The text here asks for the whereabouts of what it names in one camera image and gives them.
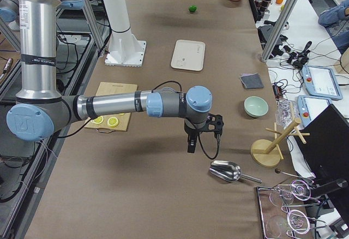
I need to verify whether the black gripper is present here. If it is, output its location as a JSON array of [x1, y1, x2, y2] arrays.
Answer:
[[184, 118, 200, 153]]

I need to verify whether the green lime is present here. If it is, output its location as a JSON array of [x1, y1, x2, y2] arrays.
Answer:
[[188, 5, 197, 13]]

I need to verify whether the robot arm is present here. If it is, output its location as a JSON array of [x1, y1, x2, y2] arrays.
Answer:
[[6, 0, 212, 153]]

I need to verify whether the cream rectangular tray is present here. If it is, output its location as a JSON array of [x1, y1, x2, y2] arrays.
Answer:
[[171, 39, 206, 71]]

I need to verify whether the metal scoop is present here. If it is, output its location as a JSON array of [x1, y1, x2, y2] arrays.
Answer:
[[209, 160, 262, 183]]

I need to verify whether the wooden cutting board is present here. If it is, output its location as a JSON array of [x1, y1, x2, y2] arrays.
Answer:
[[85, 82, 137, 133]]

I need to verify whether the mint green bowl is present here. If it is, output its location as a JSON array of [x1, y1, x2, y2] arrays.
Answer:
[[244, 96, 269, 118]]

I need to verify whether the wooden mug tree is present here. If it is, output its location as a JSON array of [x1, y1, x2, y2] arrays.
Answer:
[[250, 118, 310, 168]]

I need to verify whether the lemon slice by knife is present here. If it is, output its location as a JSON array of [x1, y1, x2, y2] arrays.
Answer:
[[107, 116, 119, 128]]

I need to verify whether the grey folded cloth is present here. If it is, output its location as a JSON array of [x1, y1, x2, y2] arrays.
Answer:
[[239, 73, 264, 89]]

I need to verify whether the clear plastic bag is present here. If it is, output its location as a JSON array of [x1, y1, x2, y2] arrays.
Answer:
[[275, 100, 297, 128]]

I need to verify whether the right teach pendant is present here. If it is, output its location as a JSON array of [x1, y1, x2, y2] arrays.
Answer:
[[297, 95, 332, 127]]

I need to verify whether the teach pendant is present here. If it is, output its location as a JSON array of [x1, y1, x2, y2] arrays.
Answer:
[[302, 65, 343, 100], [297, 95, 332, 127]]

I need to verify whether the black monitor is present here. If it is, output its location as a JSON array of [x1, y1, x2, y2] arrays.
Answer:
[[297, 104, 348, 181]]

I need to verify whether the left teach pendant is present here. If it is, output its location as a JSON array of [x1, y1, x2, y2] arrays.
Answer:
[[302, 65, 343, 100]]

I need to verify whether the seated person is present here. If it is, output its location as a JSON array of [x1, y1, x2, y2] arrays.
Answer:
[[318, 0, 348, 54]]

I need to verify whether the lemon slice near handle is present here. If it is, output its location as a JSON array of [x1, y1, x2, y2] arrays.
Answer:
[[91, 116, 104, 125]]

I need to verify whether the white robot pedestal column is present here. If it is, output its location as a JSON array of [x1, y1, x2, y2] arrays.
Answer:
[[103, 0, 147, 67]]

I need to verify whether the wire glass rack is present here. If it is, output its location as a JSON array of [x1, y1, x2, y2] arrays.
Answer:
[[256, 179, 327, 238]]

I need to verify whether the aluminium frame post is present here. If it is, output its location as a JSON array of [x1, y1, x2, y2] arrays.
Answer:
[[261, 0, 297, 63]]

